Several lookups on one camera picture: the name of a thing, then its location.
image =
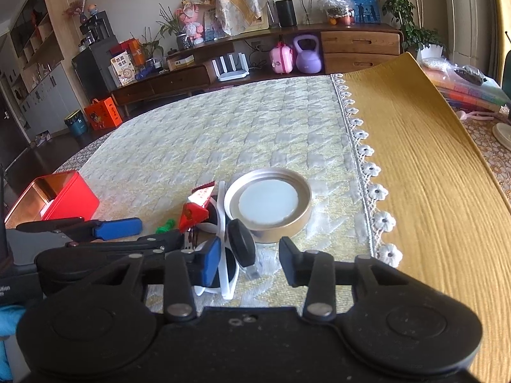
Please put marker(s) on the white sunglasses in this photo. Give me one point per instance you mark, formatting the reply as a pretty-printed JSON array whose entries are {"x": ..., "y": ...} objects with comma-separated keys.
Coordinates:
[{"x": 241, "y": 243}]

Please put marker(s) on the pink toy suitcase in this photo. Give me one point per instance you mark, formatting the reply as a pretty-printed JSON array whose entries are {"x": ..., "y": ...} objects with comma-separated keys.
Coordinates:
[{"x": 282, "y": 60}]

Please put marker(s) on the flower vase with figure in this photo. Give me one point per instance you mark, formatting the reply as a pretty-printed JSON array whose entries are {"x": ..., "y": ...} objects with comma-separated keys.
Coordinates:
[{"x": 86, "y": 8}]

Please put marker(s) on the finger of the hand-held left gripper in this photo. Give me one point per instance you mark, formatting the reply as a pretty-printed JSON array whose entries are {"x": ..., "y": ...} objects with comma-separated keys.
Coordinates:
[
  {"x": 159, "y": 243},
  {"x": 115, "y": 228}
]

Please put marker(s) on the white standing air conditioner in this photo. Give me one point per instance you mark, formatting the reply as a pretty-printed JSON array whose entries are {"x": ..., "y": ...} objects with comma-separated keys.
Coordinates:
[{"x": 467, "y": 16}]

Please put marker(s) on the black mini fridge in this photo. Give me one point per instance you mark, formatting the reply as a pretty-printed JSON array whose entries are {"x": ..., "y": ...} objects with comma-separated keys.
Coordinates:
[{"x": 94, "y": 72}]

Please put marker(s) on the purple kettlebell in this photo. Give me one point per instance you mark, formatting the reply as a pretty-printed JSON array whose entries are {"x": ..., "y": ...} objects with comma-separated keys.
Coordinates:
[{"x": 308, "y": 60}]

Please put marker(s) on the dark wooden door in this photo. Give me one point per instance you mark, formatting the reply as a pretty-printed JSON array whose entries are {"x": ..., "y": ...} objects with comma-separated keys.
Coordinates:
[{"x": 12, "y": 135}]

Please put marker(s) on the plant in striped pot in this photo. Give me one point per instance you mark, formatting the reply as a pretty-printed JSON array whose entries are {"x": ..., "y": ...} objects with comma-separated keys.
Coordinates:
[{"x": 183, "y": 40}]

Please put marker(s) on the blue waste bin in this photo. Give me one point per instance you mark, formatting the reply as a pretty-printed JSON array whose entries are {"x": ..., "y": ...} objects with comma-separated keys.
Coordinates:
[{"x": 76, "y": 124}]

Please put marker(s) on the person's left hand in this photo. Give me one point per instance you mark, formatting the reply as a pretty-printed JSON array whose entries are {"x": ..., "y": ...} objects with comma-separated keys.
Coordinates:
[{"x": 8, "y": 321}]

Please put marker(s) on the wooden wall shelving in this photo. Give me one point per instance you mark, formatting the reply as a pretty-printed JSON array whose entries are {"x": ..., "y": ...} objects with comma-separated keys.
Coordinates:
[{"x": 36, "y": 48}]

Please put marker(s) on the small cardboard box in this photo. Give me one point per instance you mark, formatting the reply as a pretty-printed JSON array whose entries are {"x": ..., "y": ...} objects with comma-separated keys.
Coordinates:
[{"x": 180, "y": 63}]

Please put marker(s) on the quilted cream table mat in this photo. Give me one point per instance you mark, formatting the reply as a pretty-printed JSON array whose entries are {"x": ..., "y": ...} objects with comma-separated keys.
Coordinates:
[{"x": 239, "y": 127}]

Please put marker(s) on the red and white snack packet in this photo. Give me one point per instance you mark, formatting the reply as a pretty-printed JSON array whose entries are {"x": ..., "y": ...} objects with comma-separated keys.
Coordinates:
[{"x": 201, "y": 195}]

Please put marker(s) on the orange gift box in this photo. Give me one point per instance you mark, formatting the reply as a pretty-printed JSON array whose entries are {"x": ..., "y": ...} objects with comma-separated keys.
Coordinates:
[{"x": 103, "y": 115}]

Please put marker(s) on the mustard yellow cloth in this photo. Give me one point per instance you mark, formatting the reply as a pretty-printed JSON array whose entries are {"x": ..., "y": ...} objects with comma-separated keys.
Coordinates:
[{"x": 431, "y": 191}]

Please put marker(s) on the black coffee machine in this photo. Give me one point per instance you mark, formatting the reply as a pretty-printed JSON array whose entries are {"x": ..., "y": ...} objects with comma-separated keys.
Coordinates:
[{"x": 96, "y": 28}]

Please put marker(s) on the black cylinder speaker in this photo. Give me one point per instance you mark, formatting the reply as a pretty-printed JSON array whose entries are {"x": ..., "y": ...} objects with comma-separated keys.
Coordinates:
[{"x": 286, "y": 12}]

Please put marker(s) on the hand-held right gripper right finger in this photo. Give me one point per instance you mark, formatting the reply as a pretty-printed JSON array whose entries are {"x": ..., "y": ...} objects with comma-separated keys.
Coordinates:
[{"x": 290, "y": 265}]

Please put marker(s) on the stack of books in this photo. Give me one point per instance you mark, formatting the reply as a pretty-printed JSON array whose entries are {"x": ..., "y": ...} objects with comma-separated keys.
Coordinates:
[{"x": 475, "y": 95}]

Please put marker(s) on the red square tin box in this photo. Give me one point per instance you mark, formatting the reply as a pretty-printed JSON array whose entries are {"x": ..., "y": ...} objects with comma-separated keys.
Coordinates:
[{"x": 76, "y": 199}]

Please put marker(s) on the small green clip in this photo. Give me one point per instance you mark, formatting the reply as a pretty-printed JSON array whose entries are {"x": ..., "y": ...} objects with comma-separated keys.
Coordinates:
[{"x": 165, "y": 226}]

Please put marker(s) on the wooden television cabinet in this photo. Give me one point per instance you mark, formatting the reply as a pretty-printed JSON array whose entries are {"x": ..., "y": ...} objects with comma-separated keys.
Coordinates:
[{"x": 359, "y": 44}]

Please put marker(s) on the pair of shoes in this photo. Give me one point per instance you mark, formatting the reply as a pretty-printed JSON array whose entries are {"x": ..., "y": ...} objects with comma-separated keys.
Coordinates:
[{"x": 42, "y": 139}]

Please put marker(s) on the tall green houseplant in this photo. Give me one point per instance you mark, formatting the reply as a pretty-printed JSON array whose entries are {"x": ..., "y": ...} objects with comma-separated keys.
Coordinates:
[{"x": 403, "y": 16}]

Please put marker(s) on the round metal tin lid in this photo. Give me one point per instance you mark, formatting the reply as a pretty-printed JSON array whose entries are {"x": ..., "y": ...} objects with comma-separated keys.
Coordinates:
[{"x": 267, "y": 203}]

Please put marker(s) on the red triangular packet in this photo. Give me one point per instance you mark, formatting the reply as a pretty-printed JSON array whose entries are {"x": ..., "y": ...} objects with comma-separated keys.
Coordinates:
[{"x": 193, "y": 217}]

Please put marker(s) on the blue picture box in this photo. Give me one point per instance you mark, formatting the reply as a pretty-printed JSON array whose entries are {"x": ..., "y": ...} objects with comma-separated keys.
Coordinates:
[{"x": 365, "y": 6}]

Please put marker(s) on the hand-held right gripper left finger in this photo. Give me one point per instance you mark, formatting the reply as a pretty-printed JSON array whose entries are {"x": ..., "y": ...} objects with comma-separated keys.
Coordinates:
[{"x": 209, "y": 265}]

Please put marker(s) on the white and yellow cereal box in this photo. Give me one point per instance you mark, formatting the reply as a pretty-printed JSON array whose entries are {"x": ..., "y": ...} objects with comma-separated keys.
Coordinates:
[{"x": 122, "y": 70}]

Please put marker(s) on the clear plastic bag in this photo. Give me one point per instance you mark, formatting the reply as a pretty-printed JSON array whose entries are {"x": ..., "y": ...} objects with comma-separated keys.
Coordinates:
[{"x": 459, "y": 72}]

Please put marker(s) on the white round dish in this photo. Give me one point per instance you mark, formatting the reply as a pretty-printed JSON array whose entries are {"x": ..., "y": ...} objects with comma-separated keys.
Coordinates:
[{"x": 503, "y": 135}]

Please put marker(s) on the pink doll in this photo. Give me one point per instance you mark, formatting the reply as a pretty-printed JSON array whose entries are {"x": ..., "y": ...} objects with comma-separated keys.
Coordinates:
[{"x": 191, "y": 20}]

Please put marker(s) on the white router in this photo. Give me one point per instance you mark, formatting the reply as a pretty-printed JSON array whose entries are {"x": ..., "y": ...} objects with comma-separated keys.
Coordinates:
[{"x": 230, "y": 70}]

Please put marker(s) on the small leafy potted plant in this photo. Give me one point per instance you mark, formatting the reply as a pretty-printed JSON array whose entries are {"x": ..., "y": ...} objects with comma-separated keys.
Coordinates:
[{"x": 151, "y": 50}]

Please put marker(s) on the clear bag of fruit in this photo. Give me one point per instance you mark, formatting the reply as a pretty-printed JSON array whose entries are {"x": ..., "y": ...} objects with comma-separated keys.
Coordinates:
[{"x": 337, "y": 10}]

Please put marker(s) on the red and orange boxes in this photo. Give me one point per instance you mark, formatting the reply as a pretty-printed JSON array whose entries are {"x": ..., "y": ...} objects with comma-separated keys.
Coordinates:
[{"x": 129, "y": 48}]

